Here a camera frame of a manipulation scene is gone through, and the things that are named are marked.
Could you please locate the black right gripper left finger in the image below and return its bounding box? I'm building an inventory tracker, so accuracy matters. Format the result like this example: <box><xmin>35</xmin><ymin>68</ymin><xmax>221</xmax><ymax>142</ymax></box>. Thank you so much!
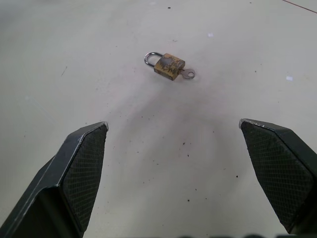
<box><xmin>0</xmin><ymin>121</ymin><xmax>109</xmax><ymax>238</ymax></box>

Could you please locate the worn brass padlock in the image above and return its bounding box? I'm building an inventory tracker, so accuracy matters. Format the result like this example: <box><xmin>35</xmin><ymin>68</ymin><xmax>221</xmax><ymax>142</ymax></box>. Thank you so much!
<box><xmin>144</xmin><ymin>51</ymin><xmax>186</xmax><ymax>81</ymax></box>

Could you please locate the small silver key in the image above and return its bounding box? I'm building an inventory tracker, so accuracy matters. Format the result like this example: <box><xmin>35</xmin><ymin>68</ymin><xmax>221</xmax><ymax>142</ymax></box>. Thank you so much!
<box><xmin>179</xmin><ymin>69</ymin><xmax>196</xmax><ymax>80</ymax></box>

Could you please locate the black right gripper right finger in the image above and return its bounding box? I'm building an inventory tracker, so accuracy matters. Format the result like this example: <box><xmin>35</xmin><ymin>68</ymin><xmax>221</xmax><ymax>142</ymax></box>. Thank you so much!
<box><xmin>238</xmin><ymin>118</ymin><xmax>317</xmax><ymax>235</ymax></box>

